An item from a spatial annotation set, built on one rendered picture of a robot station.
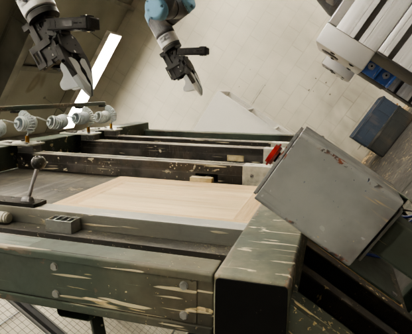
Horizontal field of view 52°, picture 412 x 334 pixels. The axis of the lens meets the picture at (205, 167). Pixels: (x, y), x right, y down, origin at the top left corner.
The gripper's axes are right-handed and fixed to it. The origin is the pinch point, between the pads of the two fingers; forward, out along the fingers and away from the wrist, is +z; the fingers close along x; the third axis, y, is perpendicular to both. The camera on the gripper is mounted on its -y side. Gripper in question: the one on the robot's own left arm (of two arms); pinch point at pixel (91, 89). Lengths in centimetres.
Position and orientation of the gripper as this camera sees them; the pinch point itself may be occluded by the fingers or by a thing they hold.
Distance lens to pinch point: 98.4
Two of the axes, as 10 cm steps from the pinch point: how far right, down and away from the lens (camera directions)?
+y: -8.3, 4.3, 3.4
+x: -3.0, 1.8, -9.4
